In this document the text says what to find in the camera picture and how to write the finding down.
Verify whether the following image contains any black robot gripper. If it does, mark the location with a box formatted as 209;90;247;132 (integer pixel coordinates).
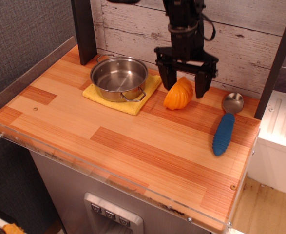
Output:
154;21;219;98

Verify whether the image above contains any orange plastic half orange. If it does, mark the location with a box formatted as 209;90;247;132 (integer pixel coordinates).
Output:
163;77;193;110

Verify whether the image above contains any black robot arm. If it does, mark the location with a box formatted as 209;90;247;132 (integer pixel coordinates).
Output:
154;0;219;98

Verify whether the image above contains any stainless steel pot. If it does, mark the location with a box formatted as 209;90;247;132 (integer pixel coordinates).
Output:
90;56;148;102

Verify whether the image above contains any yellow folded cloth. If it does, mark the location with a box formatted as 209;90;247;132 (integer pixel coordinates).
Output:
82;75;161;116

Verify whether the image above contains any white toy sink unit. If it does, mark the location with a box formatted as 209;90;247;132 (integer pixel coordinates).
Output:
248;91;286;193

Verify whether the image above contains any clear acrylic front guard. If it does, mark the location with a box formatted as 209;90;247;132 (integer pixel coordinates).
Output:
0;114;259;234

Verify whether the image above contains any clear acrylic guard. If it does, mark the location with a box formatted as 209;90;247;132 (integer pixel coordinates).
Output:
0;114;259;234
0;36;76;113

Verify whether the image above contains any stainless steel toy fridge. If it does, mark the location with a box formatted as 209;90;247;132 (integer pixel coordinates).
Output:
31;152;208;234

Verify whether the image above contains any clear acrylic left guard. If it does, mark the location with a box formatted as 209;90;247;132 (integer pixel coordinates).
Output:
0;36;76;113

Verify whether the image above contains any orange toy at corner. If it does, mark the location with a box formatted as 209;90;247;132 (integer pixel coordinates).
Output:
2;223;25;234

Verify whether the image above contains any blue handled metal spoon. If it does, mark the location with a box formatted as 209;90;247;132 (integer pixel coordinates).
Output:
212;93;244;156

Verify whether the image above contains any dark right vertical post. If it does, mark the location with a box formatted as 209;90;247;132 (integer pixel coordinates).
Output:
254;27;286;120

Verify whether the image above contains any dark vertical post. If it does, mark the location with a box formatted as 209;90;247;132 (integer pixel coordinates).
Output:
254;27;286;120
71;0;97;65

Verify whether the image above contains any dark left vertical post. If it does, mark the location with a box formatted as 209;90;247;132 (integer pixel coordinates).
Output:
71;0;97;65

